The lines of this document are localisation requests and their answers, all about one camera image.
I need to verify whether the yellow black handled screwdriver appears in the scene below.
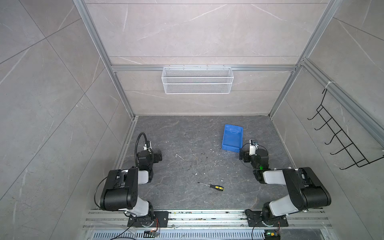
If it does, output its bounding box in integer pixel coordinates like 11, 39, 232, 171
198, 182, 224, 192

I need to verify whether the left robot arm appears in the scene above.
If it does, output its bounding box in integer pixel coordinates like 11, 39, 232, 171
94, 133, 162, 227

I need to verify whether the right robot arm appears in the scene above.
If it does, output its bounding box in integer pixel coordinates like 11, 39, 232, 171
239, 142, 332, 227

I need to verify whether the blue plastic bin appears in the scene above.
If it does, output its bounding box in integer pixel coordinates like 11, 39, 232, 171
222, 124, 244, 153

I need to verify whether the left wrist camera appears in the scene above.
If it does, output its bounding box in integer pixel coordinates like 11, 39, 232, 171
143, 141, 153, 152

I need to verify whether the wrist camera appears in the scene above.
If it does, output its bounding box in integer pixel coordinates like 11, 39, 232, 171
249, 139, 259, 156
143, 141, 153, 152

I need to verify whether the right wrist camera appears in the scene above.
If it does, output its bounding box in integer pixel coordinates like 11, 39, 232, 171
249, 139, 259, 156

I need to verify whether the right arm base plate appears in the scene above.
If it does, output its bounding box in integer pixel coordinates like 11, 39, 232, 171
244, 209, 289, 227

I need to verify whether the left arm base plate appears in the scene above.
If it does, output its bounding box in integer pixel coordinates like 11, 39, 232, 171
127, 211, 169, 228

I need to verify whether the aluminium mounting rail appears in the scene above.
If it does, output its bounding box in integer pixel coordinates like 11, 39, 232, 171
82, 209, 333, 230

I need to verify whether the perforated cable tray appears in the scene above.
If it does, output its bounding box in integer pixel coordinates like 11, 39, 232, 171
90, 229, 324, 240

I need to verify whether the white wire mesh basket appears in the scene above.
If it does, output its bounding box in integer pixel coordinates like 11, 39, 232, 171
162, 67, 234, 95

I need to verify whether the black wire hook rack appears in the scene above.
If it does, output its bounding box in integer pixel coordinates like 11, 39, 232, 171
307, 89, 384, 171

